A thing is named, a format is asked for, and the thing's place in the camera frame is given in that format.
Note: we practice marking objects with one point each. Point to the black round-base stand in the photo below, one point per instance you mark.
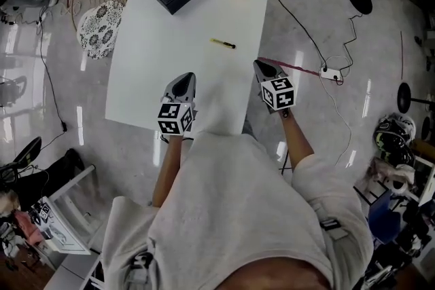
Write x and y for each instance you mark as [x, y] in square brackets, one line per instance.
[404, 98]

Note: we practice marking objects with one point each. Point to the white power strip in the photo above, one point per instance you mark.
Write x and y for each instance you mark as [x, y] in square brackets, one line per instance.
[330, 73]

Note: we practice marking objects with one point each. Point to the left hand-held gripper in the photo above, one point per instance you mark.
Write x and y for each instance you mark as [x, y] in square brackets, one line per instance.
[171, 119]

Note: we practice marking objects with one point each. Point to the floral seat cushion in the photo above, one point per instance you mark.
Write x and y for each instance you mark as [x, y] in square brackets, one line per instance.
[100, 28]

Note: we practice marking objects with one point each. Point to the black and white helmet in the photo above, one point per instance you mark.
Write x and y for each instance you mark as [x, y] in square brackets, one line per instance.
[394, 139]

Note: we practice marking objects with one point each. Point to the white printed board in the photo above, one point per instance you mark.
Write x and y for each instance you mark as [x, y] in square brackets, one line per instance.
[64, 241]

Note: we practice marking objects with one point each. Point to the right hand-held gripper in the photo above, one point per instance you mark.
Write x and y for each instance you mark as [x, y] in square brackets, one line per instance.
[280, 93]

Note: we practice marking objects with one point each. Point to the person's left forearm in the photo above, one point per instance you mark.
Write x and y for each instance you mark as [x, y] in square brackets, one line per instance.
[168, 173]

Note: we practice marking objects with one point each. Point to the person's right forearm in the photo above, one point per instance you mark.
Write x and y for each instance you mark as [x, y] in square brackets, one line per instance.
[295, 142]

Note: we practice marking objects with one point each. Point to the blue chair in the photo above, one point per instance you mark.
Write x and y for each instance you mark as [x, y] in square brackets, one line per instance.
[385, 217]

